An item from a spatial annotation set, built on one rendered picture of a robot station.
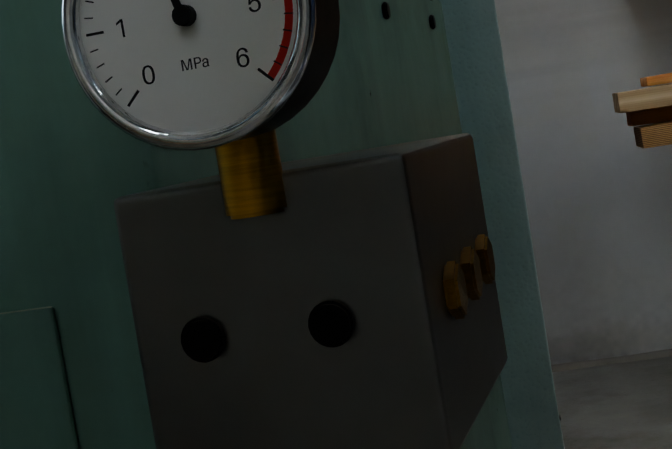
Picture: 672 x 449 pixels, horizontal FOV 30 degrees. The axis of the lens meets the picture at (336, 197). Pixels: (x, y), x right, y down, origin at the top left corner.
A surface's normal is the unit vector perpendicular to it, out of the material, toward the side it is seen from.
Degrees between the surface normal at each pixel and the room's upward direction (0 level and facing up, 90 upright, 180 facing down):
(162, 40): 90
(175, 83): 90
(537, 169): 90
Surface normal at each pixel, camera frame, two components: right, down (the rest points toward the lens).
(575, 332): -0.14, 0.07
